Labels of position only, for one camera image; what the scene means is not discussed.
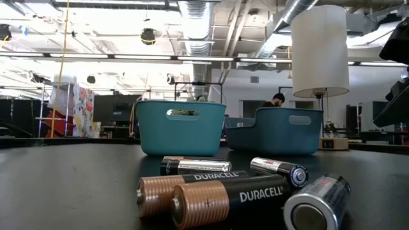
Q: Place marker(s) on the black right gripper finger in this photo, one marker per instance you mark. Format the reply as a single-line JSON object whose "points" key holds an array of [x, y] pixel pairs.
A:
{"points": [[399, 108]]}

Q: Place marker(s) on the silver black Energizer battery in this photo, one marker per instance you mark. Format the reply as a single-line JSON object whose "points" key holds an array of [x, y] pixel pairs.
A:
{"points": [[319, 204], [198, 166], [281, 169]]}

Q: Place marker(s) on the copper black Duracell battery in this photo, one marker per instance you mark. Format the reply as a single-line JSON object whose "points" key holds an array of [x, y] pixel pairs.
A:
{"points": [[191, 157], [204, 204], [156, 191]]}

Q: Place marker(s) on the black monitor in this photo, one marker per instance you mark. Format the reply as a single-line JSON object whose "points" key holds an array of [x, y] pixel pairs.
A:
{"points": [[115, 107], [381, 110]]}

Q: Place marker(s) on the white shade wooden base lamp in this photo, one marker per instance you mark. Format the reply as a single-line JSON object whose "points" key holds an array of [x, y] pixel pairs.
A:
{"points": [[319, 48]]}

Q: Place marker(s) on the person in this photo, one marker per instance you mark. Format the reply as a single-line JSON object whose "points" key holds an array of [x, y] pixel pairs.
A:
{"points": [[274, 100]]}

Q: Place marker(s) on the blue plastic bin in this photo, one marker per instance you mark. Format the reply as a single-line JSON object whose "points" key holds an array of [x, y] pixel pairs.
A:
{"points": [[274, 140]]}

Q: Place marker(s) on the green succulent in patterned pot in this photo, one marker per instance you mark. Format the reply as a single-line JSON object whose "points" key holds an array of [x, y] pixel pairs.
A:
{"points": [[182, 112]]}

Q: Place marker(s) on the teal plastic bin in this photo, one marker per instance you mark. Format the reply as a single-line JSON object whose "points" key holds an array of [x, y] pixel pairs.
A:
{"points": [[179, 140]]}

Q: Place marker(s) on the black ceiling-hung device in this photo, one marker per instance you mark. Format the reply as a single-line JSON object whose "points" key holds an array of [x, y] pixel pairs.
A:
{"points": [[148, 36], [4, 32]]}

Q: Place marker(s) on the floral print cloth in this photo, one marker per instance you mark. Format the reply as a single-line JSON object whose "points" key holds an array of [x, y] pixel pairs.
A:
{"points": [[83, 108]]}

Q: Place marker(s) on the white cloth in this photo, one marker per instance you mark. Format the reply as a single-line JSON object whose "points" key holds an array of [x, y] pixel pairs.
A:
{"points": [[60, 96]]}

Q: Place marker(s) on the red shelf bins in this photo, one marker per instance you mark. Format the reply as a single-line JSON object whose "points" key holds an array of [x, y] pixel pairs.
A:
{"points": [[60, 124]]}

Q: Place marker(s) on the black metal stand frame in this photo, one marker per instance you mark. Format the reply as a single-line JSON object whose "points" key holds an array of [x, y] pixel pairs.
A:
{"points": [[198, 83]]}

